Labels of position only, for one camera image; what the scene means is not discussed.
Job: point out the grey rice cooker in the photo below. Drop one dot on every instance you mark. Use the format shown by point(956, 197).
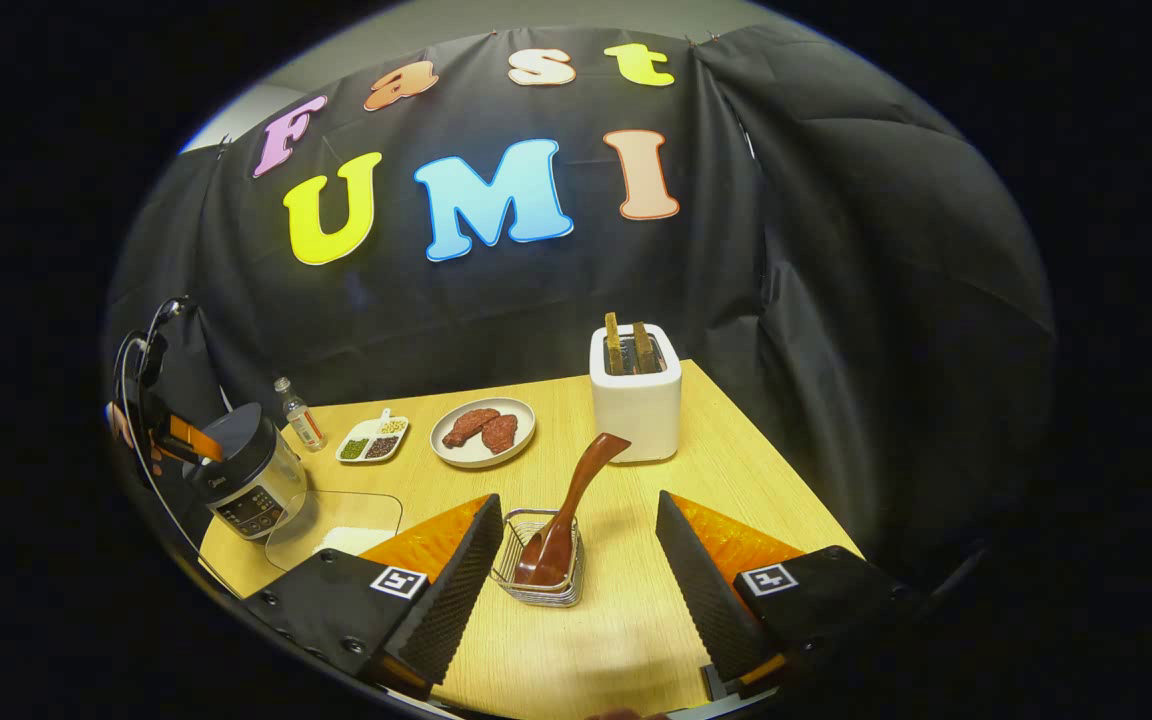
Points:
point(246, 490)

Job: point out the white toaster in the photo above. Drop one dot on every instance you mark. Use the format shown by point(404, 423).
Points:
point(636, 420)

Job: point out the brown toast slice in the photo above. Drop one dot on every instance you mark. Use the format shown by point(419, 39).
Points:
point(644, 348)
point(614, 345)

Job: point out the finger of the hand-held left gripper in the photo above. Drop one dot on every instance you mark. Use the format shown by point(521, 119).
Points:
point(194, 442)

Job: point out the white divided grain dish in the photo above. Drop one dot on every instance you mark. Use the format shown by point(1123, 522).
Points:
point(371, 442)

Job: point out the brown wooden spoon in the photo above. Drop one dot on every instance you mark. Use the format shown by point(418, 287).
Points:
point(551, 550)

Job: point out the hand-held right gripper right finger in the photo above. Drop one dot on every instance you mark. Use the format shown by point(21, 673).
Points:
point(706, 600)

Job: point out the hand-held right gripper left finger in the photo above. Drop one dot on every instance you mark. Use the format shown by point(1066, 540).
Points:
point(451, 590)

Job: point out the clear rectangular tray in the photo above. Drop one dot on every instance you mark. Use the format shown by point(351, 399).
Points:
point(336, 510)

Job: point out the red meat piece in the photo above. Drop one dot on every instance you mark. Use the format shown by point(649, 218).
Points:
point(466, 427)
point(501, 434)

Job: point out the white round plate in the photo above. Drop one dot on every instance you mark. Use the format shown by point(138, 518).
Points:
point(471, 458)

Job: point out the small clear bottle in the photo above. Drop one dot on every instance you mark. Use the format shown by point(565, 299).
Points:
point(304, 425)

